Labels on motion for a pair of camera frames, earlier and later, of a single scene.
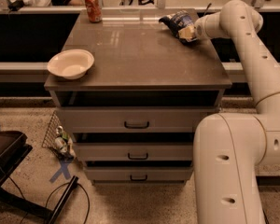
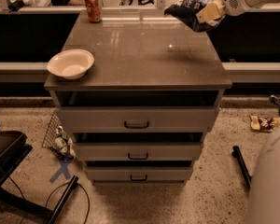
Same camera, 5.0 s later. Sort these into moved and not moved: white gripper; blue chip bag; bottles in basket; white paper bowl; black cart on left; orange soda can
Moved: white gripper; blue chip bag
Not moved: white paper bowl; orange soda can; bottles in basket; black cart on left
